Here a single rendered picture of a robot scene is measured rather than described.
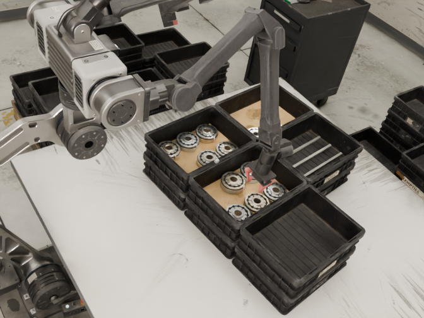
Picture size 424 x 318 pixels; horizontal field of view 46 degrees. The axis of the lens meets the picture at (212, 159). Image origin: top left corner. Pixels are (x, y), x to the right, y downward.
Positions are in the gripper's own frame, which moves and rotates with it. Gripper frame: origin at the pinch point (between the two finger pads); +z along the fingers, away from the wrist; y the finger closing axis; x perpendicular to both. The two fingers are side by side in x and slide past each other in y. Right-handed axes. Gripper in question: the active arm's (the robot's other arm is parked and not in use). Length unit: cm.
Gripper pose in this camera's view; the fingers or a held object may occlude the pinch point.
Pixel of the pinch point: (255, 185)
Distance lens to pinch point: 197.0
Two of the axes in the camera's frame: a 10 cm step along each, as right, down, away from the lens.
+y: -6.3, -6.4, 4.4
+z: -2.3, 7.0, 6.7
